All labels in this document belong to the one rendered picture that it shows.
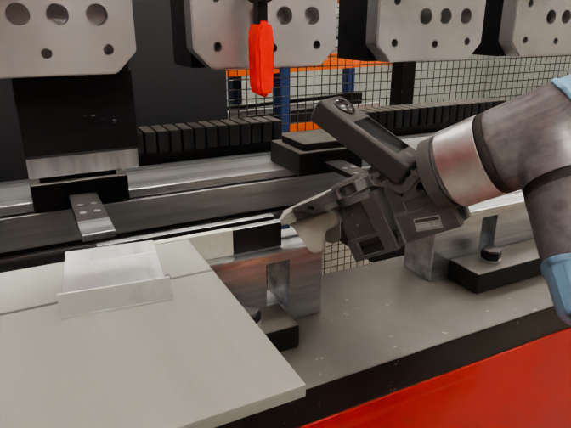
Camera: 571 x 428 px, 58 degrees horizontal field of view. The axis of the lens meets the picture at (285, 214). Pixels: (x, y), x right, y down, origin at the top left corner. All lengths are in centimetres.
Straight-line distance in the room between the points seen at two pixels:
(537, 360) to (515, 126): 41
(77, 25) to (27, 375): 27
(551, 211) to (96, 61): 38
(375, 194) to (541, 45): 35
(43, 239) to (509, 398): 67
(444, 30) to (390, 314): 34
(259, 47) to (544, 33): 41
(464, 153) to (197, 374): 28
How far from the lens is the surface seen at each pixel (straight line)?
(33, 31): 47
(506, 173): 46
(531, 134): 45
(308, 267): 62
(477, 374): 71
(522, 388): 80
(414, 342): 62
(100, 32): 48
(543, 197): 43
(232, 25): 51
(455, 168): 47
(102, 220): 62
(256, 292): 60
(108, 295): 44
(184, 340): 39
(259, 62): 48
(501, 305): 73
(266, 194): 86
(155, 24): 105
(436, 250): 74
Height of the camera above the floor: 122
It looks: 20 degrees down
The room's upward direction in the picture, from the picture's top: straight up
